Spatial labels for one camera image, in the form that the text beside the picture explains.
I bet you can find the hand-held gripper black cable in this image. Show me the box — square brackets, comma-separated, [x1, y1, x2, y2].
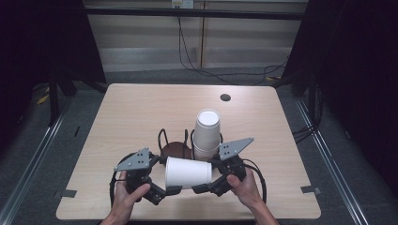
[241, 157, 268, 204]
[109, 151, 139, 208]

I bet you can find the bundle of black floor cables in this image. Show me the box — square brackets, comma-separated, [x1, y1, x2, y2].
[291, 82, 321, 145]

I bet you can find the black horizontal metal bar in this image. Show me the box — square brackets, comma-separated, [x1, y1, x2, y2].
[84, 7, 310, 22]

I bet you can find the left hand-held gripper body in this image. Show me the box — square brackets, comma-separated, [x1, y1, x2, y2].
[113, 147, 167, 206]

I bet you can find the stack of white paper cups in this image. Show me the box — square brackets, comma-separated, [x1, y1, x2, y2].
[191, 108, 224, 162]

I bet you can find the person's right hand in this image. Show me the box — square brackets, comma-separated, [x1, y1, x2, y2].
[226, 169, 268, 215]

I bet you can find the white wall power outlet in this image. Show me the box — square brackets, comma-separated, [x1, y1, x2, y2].
[171, 0, 195, 9]

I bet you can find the brown double cup holder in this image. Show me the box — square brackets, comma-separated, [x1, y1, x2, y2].
[157, 127, 224, 164]

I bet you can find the yellow floor tape piece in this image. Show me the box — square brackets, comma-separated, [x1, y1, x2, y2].
[36, 93, 51, 106]

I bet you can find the person's left hand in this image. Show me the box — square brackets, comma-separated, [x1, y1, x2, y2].
[110, 170, 152, 220]

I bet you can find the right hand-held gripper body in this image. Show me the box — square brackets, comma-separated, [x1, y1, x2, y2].
[209, 137, 255, 199]

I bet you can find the right hand-held gripper black cable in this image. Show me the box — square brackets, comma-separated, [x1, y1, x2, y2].
[241, 157, 268, 204]

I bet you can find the metal floor rail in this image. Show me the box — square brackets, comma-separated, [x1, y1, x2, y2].
[294, 97, 371, 225]
[0, 99, 73, 225]

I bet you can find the long black wall cable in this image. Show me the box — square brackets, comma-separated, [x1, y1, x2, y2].
[176, 16, 289, 86]

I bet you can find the grey tape strip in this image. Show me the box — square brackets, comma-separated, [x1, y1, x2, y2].
[299, 185, 322, 195]
[52, 188, 78, 200]

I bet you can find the black metal stand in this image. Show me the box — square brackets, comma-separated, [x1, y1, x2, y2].
[47, 69, 61, 128]

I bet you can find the single white paper cup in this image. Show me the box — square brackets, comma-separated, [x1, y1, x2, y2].
[164, 156, 213, 190]

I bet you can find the left hand-held gripper black cable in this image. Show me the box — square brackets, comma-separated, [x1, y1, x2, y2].
[109, 151, 139, 208]

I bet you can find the black curtain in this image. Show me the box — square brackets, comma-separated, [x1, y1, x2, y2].
[0, 0, 108, 151]
[280, 0, 398, 201]

